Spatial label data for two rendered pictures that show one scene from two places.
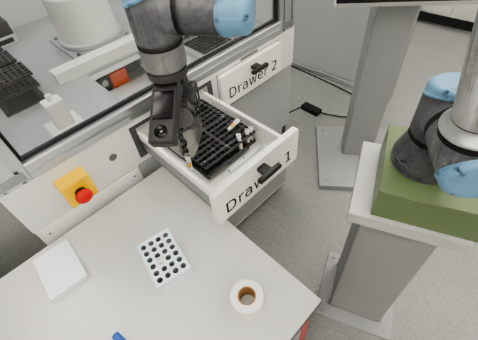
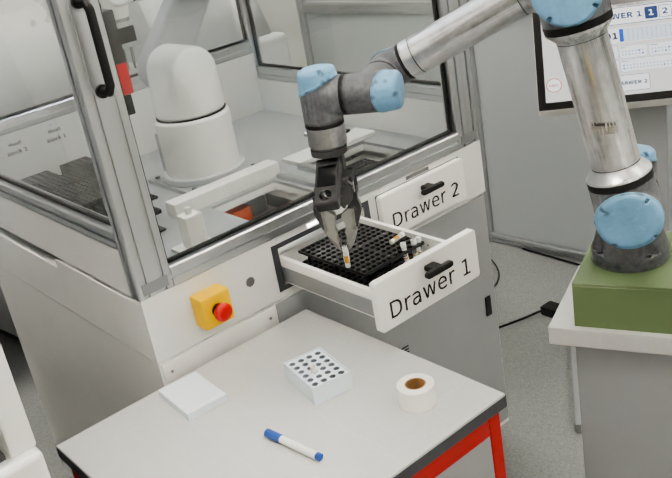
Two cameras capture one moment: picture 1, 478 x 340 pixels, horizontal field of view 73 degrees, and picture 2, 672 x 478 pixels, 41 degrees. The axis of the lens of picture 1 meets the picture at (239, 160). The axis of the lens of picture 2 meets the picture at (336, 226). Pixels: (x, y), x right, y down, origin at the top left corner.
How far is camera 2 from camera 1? 1.17 m
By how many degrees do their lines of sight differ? 25
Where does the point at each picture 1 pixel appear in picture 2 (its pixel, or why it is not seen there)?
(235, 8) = (386, 88)
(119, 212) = (255, 350)
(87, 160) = (224, 278)
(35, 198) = (170, 313)
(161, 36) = (328, 115)
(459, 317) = not seen: outside the picture
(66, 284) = (203, 402)
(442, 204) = (640, 285)
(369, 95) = not seen: hidden behind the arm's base
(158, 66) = (324, 141)
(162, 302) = (317, 410)
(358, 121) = not seen: hidden behind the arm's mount
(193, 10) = (354, 92)
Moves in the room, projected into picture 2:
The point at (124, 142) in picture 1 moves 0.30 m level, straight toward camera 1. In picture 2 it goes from (264, 264) to (319, 315)
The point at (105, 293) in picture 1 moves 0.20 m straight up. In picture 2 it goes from (249, 410) to (227, 318)
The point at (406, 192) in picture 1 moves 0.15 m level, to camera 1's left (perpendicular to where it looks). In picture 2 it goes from (602, 281) to (525, 292)
